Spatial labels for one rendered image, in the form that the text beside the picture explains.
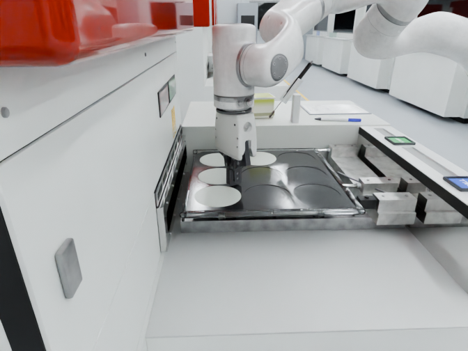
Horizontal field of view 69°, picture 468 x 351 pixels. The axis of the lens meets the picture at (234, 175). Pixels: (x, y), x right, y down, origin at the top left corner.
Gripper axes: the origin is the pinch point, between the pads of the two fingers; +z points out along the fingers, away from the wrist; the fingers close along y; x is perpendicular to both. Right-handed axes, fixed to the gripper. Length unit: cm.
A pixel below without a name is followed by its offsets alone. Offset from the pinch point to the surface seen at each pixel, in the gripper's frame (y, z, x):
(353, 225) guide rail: -20.5, 9.5, -18.0
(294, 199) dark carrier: -13.2, 2.4, -6.3
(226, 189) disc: -1.1, 2.4, 2.8
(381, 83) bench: 330, 76, -582
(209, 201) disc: -3.6, 2.4, 8.9
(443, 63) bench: 173, 18, -470
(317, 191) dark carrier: -13.3, 2.5, -13.5
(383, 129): -4, -3, -50
